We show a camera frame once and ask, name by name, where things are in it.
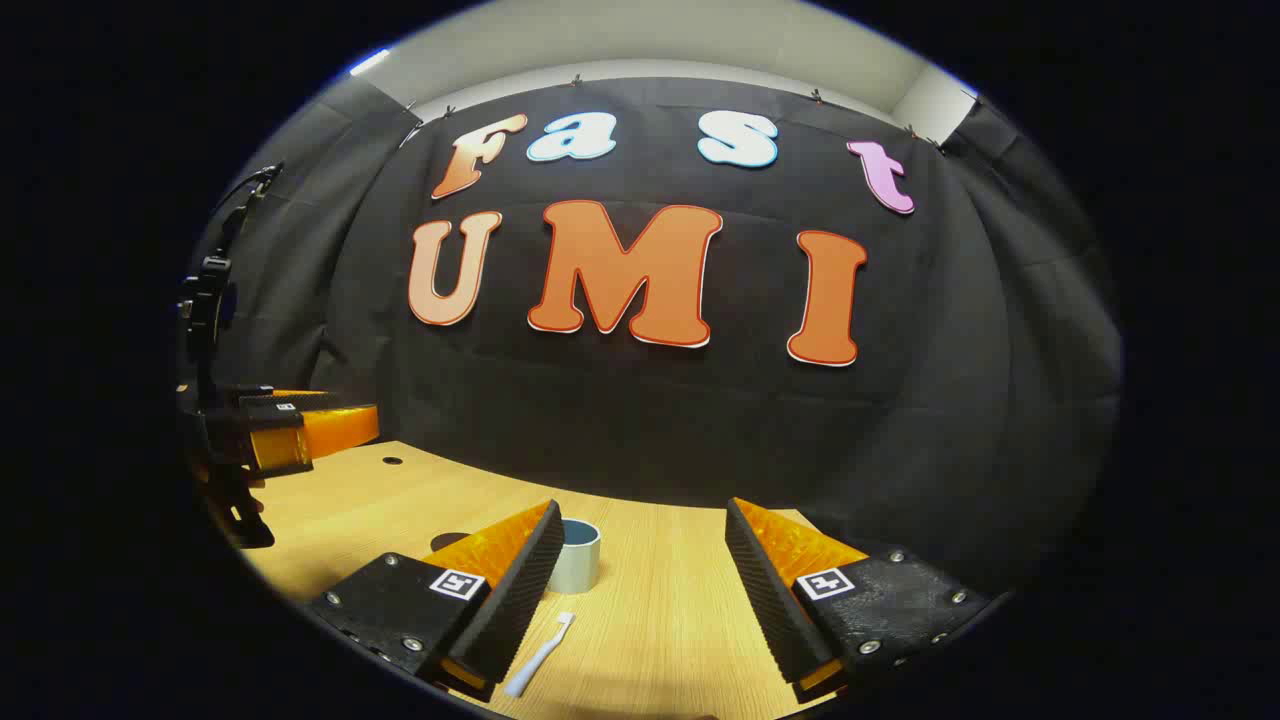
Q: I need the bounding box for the light blue cup wooden handle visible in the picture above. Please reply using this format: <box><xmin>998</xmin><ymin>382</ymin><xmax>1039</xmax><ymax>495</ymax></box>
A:
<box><xmin>548</xmin><ymin>518</ymin><xmax>602</xmax><ymax>595</ymax></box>

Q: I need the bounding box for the wooden desktop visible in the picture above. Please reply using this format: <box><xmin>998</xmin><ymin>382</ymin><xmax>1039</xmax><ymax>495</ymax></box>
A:
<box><xmin>225</xmin><ymin>440</ymin><xmax>851</xmax><ymax>720</ymax></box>

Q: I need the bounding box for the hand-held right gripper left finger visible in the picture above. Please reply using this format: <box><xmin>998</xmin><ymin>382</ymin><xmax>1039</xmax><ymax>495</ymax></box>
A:
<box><xmin>305</xmin><ymin>498</ymin><xmax>566</xmax><ymax>703</ymax></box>

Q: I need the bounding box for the black backdrop cloth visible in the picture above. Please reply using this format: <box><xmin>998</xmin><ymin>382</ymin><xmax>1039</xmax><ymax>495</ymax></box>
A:
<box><xmin>190</xmin><ymin>75</ymin><xmax>1126</xmax><ymax>601</ymax></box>

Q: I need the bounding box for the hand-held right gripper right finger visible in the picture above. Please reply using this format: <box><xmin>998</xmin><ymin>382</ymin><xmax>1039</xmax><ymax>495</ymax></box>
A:
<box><xmin>725</xmin><ymin>497</ymin><xmax>991</xmax><ymax>706</ymax></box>

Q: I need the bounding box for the white toothbrush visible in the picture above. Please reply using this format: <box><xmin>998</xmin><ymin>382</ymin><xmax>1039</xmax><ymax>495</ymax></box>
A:
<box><xmin>503</xmin><ymin>612</ymin><xmax>576</xmax><ymax>699</ymax></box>

